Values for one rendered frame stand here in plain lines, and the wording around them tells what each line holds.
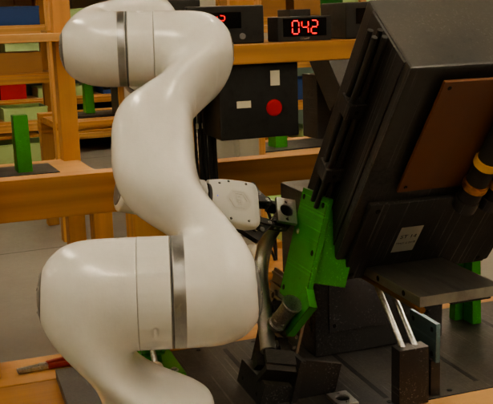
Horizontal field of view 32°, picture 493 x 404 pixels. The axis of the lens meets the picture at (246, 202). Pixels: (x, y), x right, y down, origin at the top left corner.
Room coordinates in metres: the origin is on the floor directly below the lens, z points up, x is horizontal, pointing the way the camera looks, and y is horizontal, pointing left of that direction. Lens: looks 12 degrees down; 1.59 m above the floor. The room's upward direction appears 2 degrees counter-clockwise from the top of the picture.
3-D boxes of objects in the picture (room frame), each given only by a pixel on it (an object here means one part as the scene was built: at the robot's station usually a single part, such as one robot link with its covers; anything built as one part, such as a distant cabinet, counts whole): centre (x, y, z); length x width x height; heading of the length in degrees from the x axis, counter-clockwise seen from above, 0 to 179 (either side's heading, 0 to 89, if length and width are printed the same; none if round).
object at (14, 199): (2.01, -0.07, 1.23); 1.30 x 0.05 x 0.09; 109
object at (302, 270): (1.57, -0.14, 1.17); 0.13 x 0.12 x 0.20; 109
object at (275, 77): (1.82, -0.02, 1.42); 0.17 x 0.12 x 0.15; 109
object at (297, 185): (1.82, -0.24, 1.07); 0.30 x 0.18 x 0.34; 109
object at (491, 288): (1.59, -0.29, 1.11); 0.39 x 0.16 x 0.03; 19
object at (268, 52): (1.90, -0.10, 1.52); 0.90 x 0.25 x 0.04; 109
